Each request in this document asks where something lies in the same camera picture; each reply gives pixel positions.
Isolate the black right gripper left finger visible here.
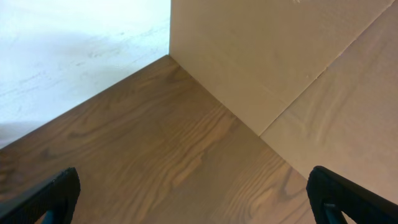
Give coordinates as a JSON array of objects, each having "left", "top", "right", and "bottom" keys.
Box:
[{"left": 1, "top": 167, "right": 81, "bottom": 224}]

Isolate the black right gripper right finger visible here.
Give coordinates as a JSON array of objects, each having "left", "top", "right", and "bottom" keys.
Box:
[{"left": 306, "top": 166, "right": 397, "bottom": 224}]

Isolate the beige cardboard panel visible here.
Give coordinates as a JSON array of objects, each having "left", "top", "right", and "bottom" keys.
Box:
[{"left": 169, "top": 0, "right": 397, "bottom": 202}]

